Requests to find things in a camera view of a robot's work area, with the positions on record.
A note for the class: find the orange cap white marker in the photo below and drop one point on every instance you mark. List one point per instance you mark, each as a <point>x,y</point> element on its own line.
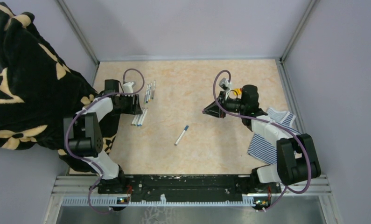
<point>149,92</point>

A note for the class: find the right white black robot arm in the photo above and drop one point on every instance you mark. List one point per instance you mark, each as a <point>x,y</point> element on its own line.
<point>290,157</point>

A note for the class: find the blue cap white marker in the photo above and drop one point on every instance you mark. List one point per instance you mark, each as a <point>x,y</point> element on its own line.
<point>181,135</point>

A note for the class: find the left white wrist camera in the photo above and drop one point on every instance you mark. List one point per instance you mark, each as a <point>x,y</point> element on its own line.
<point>128,87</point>

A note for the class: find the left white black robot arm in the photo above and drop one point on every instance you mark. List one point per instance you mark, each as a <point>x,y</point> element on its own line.
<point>83,137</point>

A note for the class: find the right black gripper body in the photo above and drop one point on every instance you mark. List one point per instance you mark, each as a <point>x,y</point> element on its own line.
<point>234,105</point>

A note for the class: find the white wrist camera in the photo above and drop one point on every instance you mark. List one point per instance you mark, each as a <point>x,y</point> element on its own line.
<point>128,87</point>
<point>225,84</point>

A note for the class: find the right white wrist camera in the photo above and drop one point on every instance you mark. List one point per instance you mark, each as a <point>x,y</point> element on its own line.
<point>225,84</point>

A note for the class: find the green end white marker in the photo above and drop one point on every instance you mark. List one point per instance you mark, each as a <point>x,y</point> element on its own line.
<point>148,91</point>

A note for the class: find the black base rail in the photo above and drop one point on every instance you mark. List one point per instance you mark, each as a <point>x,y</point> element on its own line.
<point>191,190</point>

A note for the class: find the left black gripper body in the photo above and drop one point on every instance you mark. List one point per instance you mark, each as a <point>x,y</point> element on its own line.
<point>125,102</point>

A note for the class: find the purple cap white marker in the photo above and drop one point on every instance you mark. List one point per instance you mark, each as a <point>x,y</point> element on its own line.
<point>142,116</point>

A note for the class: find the blue striped cloth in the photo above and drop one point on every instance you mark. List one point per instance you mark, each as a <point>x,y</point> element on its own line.
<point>263,143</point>

